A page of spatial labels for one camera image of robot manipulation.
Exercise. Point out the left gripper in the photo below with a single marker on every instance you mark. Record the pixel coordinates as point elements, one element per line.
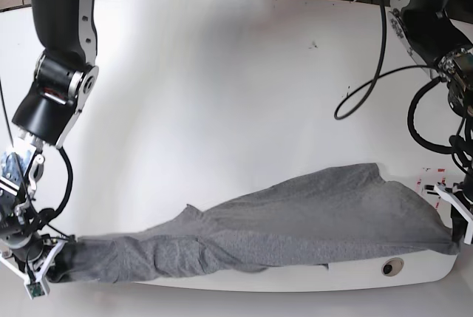
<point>460,214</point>

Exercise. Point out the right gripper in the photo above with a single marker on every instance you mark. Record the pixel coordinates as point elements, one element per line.
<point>31,256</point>

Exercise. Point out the grey t-shirt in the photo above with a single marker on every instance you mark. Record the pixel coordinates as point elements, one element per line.
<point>338,214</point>

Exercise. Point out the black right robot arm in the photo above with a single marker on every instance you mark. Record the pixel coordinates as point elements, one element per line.
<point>64,76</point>

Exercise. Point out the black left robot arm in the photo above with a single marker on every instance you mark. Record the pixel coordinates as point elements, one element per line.
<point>437,46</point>

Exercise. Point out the red tape rectangle marking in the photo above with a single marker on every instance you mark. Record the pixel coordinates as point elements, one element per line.
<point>426,182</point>

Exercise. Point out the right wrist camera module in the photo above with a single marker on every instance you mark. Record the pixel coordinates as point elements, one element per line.
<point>37,289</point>

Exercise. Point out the right table cable grommet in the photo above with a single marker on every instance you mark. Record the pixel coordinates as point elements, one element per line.
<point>392,267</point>

